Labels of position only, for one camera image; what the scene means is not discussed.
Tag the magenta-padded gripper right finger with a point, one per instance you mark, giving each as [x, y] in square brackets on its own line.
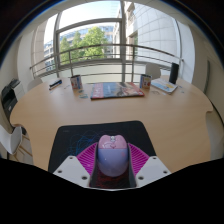
[151, 168]

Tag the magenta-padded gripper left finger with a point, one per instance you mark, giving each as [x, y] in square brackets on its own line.
[71, 168]

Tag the lilac and pink computer mouse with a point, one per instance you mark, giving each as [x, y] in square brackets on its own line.
[112, 155]

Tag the black mouse pad, red-blue print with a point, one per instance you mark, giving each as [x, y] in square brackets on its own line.
[76, 140]

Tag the light blue and yellow book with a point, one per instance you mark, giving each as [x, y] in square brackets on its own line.
[164, 85]

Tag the small dark blue stapler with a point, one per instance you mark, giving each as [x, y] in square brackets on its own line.
[55, 84]

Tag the red and blue magazine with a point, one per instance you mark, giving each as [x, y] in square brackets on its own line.
[116, 90]

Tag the white and red printed cup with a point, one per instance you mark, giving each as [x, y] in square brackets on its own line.
[145, 81]

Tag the black cylindrical speaker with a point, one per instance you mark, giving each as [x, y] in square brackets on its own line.
[173, 73]

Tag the grey metal balcony railing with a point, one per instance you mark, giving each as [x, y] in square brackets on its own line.
[100, 45]

